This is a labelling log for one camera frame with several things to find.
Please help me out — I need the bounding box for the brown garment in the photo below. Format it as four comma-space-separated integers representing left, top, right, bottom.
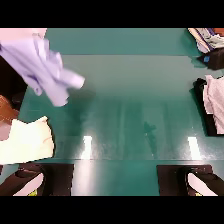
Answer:
0, 94, 21, 126

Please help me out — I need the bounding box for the pale pink striped garment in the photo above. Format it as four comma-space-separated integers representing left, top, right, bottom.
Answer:
202, 74, 224, 135

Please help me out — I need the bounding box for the cream garment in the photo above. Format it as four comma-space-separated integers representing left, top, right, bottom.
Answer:
0, 115, 56, 166

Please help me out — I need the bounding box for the lavender shirt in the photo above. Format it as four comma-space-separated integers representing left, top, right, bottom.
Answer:
0, 36, 86, 108

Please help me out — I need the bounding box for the black garment with blue label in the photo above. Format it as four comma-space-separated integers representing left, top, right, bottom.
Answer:
196, 47, 224, 71

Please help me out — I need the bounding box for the heap of clothes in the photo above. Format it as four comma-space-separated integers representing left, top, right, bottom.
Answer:
187, 27, 224, 54

